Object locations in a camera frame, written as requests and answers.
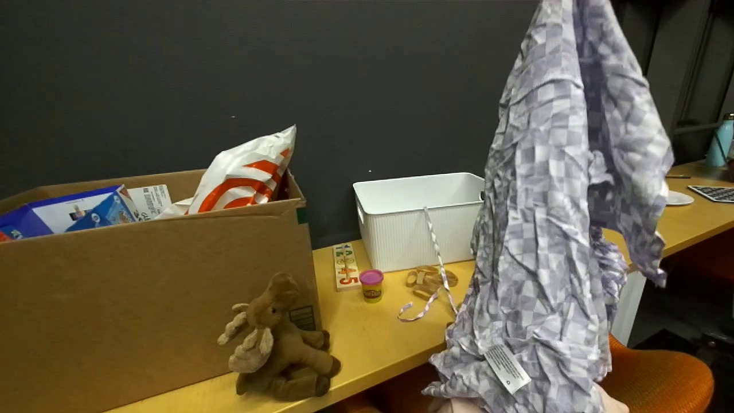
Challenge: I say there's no white orange plastic bag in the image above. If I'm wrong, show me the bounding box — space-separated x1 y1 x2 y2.
186 125 299 219

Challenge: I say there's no large orange shell chair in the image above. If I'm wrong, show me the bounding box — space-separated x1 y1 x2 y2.
328 333 717 413

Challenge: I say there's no white plastic storage bin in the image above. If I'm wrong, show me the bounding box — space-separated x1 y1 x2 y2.
350 170 491 276

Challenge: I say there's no computer keyboard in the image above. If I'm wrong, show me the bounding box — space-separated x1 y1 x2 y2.
686 181 734 207

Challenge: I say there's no pile of tan rubber bands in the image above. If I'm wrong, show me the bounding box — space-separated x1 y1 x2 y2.
404 263 461 301

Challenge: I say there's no white table leg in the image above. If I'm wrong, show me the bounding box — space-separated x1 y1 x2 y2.
609 271 650 346

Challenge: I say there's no white computer mouse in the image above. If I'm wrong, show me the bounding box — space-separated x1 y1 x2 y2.
662 188 698 209

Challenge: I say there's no small pink-lid dough tub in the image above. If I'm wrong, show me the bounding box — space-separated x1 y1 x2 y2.
358 268 386 302

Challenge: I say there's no white printed paper pack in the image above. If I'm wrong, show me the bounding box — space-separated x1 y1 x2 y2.
123 181 184 222

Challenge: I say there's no teal water bottle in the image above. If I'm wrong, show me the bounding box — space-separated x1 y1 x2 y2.
702 112 734 170

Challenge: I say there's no wooden number card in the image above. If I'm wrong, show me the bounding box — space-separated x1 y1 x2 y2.
330 240 364 291

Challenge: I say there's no brown cardboard box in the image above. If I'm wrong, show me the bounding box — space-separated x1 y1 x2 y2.
0 167 322 413

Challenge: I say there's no brown moose plush toy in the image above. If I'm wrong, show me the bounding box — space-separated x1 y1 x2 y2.
216 271 343 403

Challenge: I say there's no blue printed carton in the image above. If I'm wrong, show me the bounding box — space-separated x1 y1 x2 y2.
0 184 140 244

